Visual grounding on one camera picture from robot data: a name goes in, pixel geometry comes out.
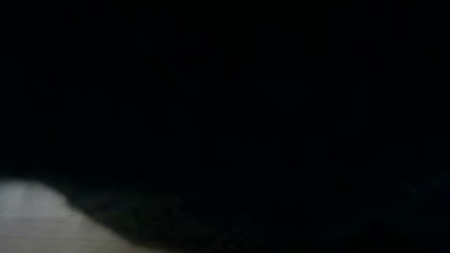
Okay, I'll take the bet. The black garment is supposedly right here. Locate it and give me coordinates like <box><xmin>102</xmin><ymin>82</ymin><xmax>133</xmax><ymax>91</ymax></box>
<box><xmin>0</xmin><ymin>0</ymin><xmax>450</xmax><ymax>253</ymax></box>

